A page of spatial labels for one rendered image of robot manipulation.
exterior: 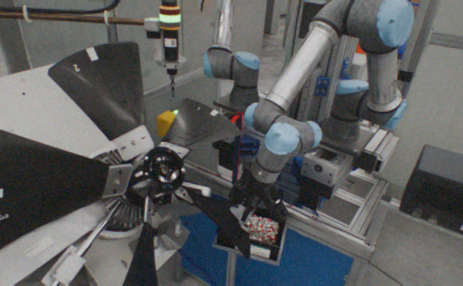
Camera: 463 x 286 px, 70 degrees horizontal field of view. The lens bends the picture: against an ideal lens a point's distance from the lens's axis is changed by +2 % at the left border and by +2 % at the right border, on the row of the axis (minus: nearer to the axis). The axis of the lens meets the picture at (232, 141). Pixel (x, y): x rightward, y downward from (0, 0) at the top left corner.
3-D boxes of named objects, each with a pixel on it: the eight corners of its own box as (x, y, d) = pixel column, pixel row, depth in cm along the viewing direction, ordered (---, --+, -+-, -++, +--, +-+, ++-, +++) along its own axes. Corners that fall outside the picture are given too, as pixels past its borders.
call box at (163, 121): (157, 138, 142) (156, 116, 137) (172, 129, 150) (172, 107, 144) (186, 150, 135) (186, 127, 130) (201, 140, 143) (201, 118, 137)
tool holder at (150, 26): (145, 67, 75) (141, 22, 70) (150, 58, 81) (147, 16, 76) (185, 69, 75) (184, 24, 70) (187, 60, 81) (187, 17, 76)
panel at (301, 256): (179, 268, 186) (176, 173, 152) (181, 266, 187) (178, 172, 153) (321, 356, 151) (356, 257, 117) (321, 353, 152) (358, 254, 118)
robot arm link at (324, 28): (327, -21, 98) (234, 116, 94) (362, -18, 91) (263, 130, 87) (335, 7, 107) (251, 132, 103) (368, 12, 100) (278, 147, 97)
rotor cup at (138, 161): (104, 192, 81) (129, 180, 73) (126, 145, 90) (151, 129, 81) (152, 216, 88) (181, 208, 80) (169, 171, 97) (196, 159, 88)
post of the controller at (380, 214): (363, 244, 112) (380, 198, 102) (365, 237, 114) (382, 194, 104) (372, 247, 111) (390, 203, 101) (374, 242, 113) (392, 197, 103)
